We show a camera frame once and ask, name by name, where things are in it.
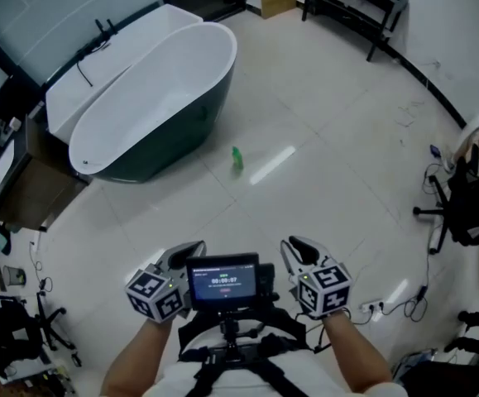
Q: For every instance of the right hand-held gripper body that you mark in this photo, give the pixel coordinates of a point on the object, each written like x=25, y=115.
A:
x=326, y=292

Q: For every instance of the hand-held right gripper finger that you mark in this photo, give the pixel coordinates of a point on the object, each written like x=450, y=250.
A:
x=319, y=252
x=292, y=263

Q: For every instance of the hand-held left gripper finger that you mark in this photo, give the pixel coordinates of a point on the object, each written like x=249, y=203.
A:
x=195, y=255
x=173, y=251

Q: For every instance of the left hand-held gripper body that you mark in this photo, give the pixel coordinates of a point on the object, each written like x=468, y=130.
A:
x=156, y=296

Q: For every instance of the green plastic bottle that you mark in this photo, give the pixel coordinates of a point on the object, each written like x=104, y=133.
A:
x=237, y=159

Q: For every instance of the person's right forearm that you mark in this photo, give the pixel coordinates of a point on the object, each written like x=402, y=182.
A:
x=359, y=354

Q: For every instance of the person's left forearm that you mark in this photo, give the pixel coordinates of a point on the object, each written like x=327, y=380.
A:
x=135, y=362

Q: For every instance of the black body-worn monitor screen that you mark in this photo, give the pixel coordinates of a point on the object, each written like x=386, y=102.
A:
x=222, y=283

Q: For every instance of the white power strip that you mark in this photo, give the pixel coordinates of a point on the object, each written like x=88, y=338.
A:
x=371, y=305

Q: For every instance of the black mesh waste basket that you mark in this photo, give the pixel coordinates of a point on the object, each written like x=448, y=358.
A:
x=14, y=275

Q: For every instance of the dark wooden vanity cabinet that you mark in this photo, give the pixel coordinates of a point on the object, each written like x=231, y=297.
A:
x=36, y=197

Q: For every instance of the small blue device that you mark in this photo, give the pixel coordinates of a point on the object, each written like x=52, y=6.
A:
x=435, y=150

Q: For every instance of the oval dark green bathtub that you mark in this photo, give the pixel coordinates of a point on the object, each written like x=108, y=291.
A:
x=152, y=97

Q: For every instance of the white sink basin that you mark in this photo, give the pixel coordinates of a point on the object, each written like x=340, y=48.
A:
x=3, y=168

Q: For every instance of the small white cup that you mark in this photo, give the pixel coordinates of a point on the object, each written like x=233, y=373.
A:
x=15, y=124

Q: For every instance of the white rectangular bathtub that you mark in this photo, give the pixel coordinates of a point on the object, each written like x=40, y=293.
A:
x=140, y=44

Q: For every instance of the black metal table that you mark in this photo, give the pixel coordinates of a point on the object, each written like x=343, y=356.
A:
x=392, y=0

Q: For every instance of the black-framed frosted glass partition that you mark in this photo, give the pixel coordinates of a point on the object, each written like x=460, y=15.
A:
x=57, y=6

